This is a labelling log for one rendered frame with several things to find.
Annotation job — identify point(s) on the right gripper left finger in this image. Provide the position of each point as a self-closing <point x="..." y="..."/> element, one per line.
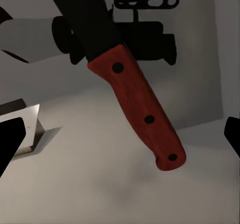
<point x="12" y="134"/>

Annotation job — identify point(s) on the parer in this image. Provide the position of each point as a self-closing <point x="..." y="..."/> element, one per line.
<point x="109" y="57"/>

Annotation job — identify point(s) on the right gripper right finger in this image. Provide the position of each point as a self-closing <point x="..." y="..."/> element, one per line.
<point x="232" y="133"/>

